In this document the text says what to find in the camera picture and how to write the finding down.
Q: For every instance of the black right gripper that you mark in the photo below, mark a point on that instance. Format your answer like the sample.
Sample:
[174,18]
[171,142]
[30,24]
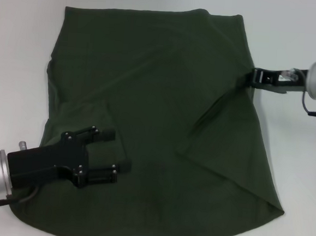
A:
[273,80]

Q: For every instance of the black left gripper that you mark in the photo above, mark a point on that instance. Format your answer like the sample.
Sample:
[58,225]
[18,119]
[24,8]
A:
[45,163]

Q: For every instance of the dark green t-shirt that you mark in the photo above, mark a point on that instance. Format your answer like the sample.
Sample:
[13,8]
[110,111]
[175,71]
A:
[150,82]

